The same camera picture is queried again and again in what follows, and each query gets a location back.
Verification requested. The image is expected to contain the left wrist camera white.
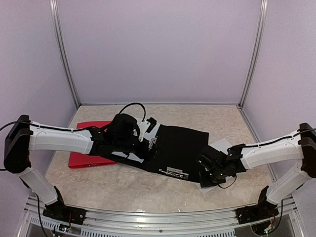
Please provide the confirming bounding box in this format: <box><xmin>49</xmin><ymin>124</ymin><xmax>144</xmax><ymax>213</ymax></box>
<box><xmin>134</xmin><ymin>117</ymin><xmax>157</xmax><ymax>142</ymax></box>

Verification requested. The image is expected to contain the aluminium frame post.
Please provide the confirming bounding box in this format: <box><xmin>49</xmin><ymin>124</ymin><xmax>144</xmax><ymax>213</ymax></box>
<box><xmin>49</xmin><ymin>0</ymin><xmax>81</xmax><ymax>109</ymax></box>
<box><xmin>238</xmin><ymin>0</ymin><xmax>269</xmax><ymax>110</ymax></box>

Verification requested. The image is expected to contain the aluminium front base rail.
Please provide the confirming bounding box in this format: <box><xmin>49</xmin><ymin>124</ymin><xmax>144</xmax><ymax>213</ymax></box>
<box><xmin>17</xmin><ymin>196</ymin><xmax>304</xmax><ymax>237</ymax></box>

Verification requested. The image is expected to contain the aluminium frame post right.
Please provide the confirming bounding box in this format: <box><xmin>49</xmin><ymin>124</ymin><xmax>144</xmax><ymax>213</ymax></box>
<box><xmin>238</xmin><ymin>0</ymin><xmax>269</xmax><ymax>110</ymax></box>

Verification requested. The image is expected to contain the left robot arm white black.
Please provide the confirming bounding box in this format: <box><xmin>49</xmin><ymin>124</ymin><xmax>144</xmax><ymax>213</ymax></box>
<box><xmin>3</xmin><ymin>114</ymin><xmax>157</xmax><ymax>220</ymax></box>

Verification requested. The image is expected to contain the white paper sheet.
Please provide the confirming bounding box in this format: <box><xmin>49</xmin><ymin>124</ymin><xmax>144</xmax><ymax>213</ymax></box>
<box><xmin>199</xmin><ymin>138</ymin><xmax>232</xmax><ymax>194</ymax></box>

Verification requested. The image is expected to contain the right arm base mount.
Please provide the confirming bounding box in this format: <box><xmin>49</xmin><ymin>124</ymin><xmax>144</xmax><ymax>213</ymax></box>
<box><xmin>235</xmin><ymin>203</ymin><xmax>279</xmax><ymax>224</ymax></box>

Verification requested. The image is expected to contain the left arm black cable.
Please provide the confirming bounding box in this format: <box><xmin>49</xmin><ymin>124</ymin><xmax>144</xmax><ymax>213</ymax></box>
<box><xmin>0</xmin><ymin>120</ymin><xmax>99</xmax><ymax>133</ymax></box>

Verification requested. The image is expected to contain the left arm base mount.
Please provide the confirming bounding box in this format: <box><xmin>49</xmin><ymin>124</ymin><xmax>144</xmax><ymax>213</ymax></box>
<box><xmin>43</xmin><ymin>201</ymin><xmax>87</xmax><ymax>225</ymax></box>

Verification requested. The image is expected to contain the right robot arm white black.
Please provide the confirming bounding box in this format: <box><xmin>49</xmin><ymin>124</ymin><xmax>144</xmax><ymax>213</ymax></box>
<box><xmin>197</xmin><ymin>123</ymin><xmax>316</xmax><ymax>219</ymax></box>

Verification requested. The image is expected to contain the aluminium frame post left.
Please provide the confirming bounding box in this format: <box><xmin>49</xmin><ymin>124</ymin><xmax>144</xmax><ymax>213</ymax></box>
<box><xmin>49</xmin><ymin>0</ymin><xmax>81</xmax><ymax>109</ymax></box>

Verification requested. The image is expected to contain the red clip file folder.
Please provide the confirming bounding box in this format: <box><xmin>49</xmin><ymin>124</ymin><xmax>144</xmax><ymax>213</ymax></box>
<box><xmin>68</xmin><ymin>121</ymin><xmax>116</xmax><ymax>169</ymax></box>

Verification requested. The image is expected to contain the aluminium frame rail back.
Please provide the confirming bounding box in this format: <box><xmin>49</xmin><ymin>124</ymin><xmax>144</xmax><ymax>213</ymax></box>
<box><xmin>80</xmin><ymin>102</ymin><xmax>239</xmax><ymax>107</ymax></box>

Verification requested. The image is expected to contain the black clip file folder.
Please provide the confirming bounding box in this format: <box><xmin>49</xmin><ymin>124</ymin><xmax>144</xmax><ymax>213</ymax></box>
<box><xmin>98</xmin><ymin>124</ymin><xmax>229</xmax><ymax>185</ymax></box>

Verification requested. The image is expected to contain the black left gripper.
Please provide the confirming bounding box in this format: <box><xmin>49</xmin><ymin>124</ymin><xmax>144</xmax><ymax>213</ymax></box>
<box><xmin>114</xmin><ymin>136</ymin><xmax>164</xmax><ymax>162</ymax></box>

